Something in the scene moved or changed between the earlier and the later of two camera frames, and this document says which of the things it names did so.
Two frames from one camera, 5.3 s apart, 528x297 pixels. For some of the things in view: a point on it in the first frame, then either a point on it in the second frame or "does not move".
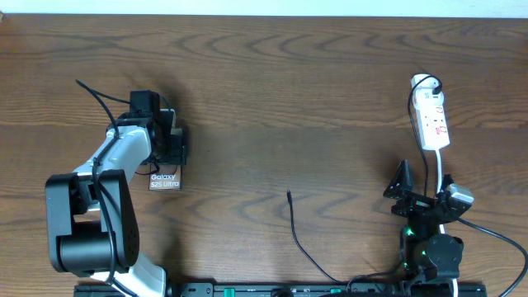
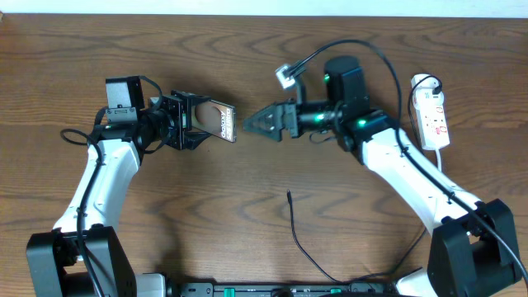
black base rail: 307,289 does not move
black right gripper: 393,191 → 276,110
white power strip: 431,110 does not move
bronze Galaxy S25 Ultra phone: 167,178 → 215,118
